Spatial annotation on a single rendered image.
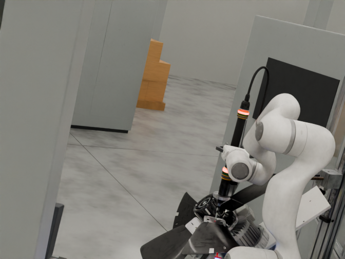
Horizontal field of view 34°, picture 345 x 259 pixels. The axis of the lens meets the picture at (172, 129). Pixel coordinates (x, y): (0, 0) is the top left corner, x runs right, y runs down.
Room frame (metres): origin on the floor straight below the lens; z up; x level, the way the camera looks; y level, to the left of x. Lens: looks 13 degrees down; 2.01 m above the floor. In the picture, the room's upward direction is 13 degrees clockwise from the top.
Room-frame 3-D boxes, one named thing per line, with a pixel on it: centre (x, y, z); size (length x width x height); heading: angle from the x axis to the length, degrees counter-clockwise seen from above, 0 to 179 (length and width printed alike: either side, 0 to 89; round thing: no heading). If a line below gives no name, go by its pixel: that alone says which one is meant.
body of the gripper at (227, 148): (2.09, -0.26, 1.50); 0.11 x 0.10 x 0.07; 1
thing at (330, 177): (2.56, -0.76, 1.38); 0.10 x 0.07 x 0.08; 126
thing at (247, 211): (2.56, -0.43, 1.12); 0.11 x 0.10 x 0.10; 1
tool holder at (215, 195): (2.20, -0.26, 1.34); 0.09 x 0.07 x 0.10; 126
